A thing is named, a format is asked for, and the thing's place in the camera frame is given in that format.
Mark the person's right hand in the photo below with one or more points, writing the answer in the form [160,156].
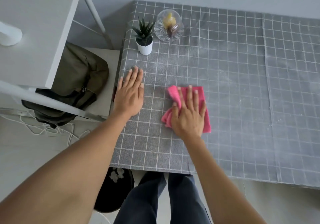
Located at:
[188,121]

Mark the person's left hand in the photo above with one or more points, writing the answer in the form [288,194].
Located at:
[128,97]

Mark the person's left little finger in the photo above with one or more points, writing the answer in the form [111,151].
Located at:
[120,83]

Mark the person's right little finger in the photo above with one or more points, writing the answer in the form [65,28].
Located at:
[203,110]

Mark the person's left thumb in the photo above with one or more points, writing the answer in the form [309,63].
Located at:
[142,90]

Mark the person's left middle finger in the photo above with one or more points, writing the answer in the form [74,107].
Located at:
[134,76]

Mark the person's right middle finger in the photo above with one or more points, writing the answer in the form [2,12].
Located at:
[190,96]

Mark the person's right thumb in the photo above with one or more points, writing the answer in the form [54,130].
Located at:
[175,111]

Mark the pink cleaning cloth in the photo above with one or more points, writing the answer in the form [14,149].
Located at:
[208,123]

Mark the person's left forearm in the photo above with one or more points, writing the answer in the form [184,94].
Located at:
[70,171]

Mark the person's right forearm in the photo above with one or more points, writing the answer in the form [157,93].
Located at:
[220,181]

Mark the grey checked tablecloth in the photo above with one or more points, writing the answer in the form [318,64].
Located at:
[295,101]
[225,93]

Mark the small plant in white pot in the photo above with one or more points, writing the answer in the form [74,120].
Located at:
[145,47]

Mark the olive green backpack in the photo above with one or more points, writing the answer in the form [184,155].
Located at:
[77,73]

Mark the clear glass dome jar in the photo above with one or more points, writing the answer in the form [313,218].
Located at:
[160,31]

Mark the yellow ornament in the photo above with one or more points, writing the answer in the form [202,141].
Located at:
[169,21]

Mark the person's dark blue trousers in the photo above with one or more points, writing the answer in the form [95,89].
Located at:
[180,201]

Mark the white shelf board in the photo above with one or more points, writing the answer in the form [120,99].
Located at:
[37,31]

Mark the black waste bin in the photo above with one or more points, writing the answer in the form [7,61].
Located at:
[112,196]

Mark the white rounded object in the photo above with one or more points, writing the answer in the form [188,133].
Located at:
[8,35]

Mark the white metal shelf frame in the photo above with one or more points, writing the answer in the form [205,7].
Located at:
[50,101]

